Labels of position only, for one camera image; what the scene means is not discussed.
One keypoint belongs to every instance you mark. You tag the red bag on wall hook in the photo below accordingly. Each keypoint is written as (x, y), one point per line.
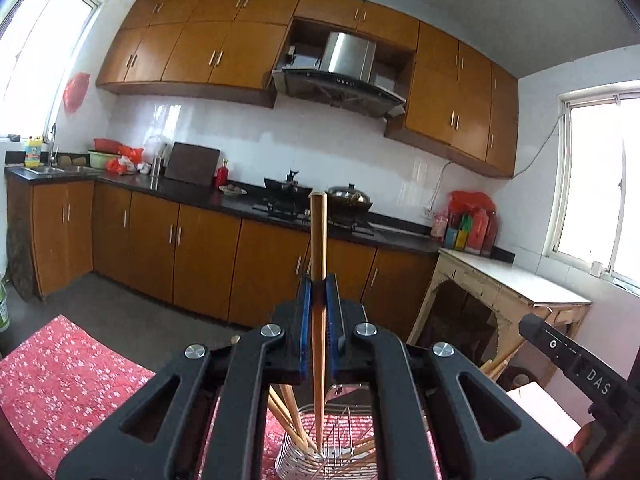
(76, 92)

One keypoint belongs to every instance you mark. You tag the steel kitchen sink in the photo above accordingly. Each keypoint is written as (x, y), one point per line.
(50, 170)

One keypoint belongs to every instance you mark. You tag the black wok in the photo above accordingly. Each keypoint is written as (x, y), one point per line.
(285, 187)

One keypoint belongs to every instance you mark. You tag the worn wooden side table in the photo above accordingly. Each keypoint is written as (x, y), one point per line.
(510, 280)

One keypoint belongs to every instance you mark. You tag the large red plastic bag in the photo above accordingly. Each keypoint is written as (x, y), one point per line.
(470, 201)

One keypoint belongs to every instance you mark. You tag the dark wooden cutting board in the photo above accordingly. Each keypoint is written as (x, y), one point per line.
(192, 164)

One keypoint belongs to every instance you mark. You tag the yellow detergent bottle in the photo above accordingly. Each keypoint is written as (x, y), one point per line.
(33, 154)

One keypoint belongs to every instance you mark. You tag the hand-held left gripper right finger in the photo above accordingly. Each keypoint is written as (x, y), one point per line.
(332, 330)

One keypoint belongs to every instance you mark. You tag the pan with steel lid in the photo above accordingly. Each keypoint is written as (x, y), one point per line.
(350, 195)

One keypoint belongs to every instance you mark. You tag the pink board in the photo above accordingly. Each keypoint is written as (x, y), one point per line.
(545, 410)

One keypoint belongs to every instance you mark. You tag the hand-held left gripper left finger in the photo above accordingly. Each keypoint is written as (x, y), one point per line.
(305, 330)

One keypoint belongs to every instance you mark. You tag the green plastic basin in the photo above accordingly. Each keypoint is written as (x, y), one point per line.
(101, 160)

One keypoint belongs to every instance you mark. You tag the white bucket green label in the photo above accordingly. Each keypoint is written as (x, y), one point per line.
(3, 310)

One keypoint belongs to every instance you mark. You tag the green and yellow box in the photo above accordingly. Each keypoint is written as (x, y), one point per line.
(456, 235)

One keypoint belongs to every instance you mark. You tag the small red bottle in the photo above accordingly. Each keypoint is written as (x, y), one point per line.
(222, 175)

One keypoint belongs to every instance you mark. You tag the red plastic basin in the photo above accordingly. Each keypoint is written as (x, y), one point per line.
(106, 144)

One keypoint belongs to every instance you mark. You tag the red floral tablecloth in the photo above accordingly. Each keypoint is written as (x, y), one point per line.
(75, 375)

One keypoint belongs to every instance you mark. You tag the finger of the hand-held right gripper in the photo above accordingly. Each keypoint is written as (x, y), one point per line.
(542, 337)

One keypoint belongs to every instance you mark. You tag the pink packet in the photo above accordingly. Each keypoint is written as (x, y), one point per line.
(439, 225)

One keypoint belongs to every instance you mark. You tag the large bright window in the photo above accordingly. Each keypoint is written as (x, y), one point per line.
(35, 55)

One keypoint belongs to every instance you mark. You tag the person's right hand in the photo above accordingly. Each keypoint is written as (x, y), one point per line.
(582, 437)

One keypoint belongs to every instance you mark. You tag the small plate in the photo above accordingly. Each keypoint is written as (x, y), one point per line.
(232, 190)

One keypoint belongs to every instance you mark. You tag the wooden wall cabinets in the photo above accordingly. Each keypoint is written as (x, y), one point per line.
(210, 55)

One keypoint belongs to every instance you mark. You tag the white framed sliding window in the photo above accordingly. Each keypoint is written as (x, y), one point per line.
(590, 180)

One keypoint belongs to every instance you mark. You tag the wooden base cabinets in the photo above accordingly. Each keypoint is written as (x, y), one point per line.
(200, 250)

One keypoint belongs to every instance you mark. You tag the orange red bottle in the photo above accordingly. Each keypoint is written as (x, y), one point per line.
(478, 232)

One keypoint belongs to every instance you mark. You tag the steel faucet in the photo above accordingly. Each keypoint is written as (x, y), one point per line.
(53, 147)

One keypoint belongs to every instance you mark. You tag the crumpled red plastic bag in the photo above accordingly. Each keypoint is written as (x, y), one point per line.
(126, 157)

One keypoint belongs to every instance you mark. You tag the steel range hood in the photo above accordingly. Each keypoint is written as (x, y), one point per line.
(345, 60)

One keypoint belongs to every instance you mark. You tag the steel cup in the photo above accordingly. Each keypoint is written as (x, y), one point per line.
(156, 166)

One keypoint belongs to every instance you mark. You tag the black gas stove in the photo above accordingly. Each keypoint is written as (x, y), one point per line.
(285, 212)

